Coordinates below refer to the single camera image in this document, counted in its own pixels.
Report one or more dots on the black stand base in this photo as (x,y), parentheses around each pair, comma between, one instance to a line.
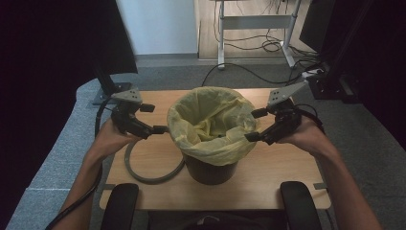
(332,87)

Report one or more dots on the white power strip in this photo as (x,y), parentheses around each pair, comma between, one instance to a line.
(311,73)

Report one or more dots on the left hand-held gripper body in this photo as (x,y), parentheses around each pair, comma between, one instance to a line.
(127,119)

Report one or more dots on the person's right hand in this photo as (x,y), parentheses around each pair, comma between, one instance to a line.
(311,137)

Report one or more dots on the person's left hand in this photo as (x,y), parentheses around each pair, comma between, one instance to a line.
(110,140)

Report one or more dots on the grey table bracket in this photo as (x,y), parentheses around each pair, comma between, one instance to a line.
(108,186)
(320,186)

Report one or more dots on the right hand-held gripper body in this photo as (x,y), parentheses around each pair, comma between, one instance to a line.
(287,119)

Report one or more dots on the black stand with base plate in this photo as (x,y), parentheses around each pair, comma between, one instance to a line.
(108,83)

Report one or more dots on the black chair armrest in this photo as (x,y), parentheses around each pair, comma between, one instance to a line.
(120,207)
(300,207)

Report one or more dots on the white metal desk frame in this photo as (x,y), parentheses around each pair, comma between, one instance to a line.
(255,21)

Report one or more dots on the dark curtain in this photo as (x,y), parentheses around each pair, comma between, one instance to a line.
(48,64)

